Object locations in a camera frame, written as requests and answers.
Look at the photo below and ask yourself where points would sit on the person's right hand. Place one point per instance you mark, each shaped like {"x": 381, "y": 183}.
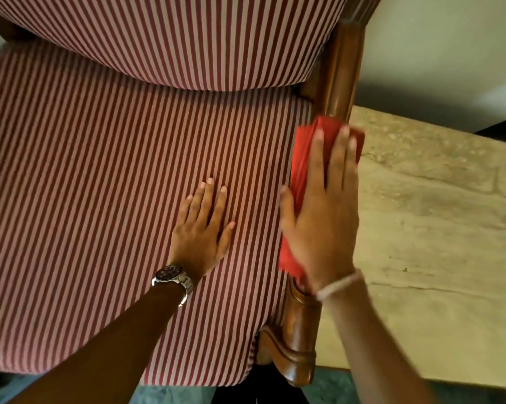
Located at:
{"x": 324, "y": 231}

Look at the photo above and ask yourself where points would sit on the person's left hand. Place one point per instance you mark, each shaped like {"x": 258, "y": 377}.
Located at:
{"x": 196, "y": 243}

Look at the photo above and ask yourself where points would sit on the person's right middle finger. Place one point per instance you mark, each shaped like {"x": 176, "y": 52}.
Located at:
{"x": 338, "y": 157}

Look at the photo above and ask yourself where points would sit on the person's right thumb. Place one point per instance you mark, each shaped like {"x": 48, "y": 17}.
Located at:
{"x": 287, "y": 208}

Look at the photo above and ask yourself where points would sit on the person's left thumb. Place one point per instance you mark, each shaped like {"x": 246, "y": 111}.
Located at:
{"x": 225, "y": 243}

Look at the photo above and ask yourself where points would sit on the person's left little finger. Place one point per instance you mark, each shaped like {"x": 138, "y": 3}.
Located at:
{"x": 184, "y": 212}

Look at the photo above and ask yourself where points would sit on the person's left middle finger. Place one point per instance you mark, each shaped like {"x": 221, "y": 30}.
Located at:
{"x": 204, "y": 201}

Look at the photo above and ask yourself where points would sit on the red cleaning cloth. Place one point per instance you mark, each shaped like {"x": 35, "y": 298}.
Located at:
{"x": 300, "y": 164}

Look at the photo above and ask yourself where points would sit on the person's right forearm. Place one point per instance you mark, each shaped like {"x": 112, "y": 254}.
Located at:
{"x": 371, "y": 349}

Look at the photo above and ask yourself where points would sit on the person's left forearm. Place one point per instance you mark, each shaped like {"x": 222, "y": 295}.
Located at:
{"x": 109, "y": 353}

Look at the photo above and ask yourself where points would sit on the silver wristwatch dark dial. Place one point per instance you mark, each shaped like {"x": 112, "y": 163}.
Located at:
{"x": 173, "y": 275}

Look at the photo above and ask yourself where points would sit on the white wrist band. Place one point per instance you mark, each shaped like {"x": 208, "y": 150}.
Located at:
{"x": 339, "y": 285}

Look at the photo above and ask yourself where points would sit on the red striped wooden chair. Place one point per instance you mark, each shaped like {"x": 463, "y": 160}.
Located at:
{"x": 88, "y": 185}

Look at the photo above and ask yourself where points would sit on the person's dark trousers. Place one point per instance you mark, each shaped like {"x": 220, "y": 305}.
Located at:
{"x": 257, "y": 389}

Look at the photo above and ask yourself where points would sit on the black furniture edge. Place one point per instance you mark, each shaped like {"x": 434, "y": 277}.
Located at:
{"x": 503, "y": 130}

